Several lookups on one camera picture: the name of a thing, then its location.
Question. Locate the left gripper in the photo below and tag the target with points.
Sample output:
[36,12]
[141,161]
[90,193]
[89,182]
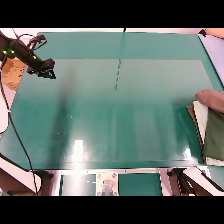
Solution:
[41,66]

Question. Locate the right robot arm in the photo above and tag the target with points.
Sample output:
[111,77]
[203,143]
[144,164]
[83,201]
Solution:
[200,176]

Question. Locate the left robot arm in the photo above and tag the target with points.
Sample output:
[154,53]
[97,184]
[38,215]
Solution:
[16,50]

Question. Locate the brown garment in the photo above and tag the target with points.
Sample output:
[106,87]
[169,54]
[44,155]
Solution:
[193,116]

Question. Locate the mauve garment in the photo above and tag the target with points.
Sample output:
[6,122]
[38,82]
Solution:
[211,99]

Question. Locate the dark green garment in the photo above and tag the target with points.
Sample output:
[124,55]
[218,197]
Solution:
[215,136]

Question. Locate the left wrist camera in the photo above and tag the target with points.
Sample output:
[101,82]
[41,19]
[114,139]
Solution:
[39,40]

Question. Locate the silver frame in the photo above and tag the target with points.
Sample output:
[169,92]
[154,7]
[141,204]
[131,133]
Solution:
[106,183]

